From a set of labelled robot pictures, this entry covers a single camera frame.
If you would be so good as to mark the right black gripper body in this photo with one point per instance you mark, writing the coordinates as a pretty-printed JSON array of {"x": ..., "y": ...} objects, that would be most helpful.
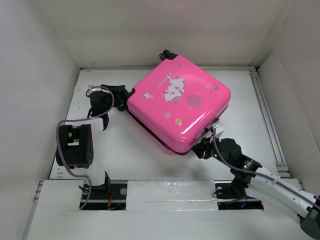
[{"x": 207, "y": 144}]

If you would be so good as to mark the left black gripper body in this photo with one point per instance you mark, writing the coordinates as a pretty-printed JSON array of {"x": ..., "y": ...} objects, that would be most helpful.
[{"x": 116, "y": 98}]

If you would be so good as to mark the pink hard-shell suitcase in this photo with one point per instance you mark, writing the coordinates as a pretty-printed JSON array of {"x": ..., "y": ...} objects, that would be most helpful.
[{"x": 176, "y": 102}]

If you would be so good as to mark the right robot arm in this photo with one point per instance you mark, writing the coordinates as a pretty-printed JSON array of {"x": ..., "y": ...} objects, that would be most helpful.
[{"x": 253, "y": 180}]

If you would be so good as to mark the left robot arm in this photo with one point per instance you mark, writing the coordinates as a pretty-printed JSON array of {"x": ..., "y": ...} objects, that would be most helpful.
[{"x": 74, "y": 138}]

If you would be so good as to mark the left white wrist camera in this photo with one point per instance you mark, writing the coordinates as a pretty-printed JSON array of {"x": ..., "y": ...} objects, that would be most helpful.
[{"x": 91, "y": 89}]

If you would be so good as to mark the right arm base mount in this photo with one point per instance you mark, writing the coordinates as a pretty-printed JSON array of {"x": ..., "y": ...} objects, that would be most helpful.
[{"x": 230, "y": 195}]

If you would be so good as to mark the aluminium rail right side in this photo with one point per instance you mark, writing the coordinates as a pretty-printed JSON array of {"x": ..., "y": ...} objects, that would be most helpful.
[{"x": 280, "y": 161}]

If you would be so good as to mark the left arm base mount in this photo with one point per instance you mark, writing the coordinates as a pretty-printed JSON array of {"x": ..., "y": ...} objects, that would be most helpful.
[{"x": 113, "y": 198}]

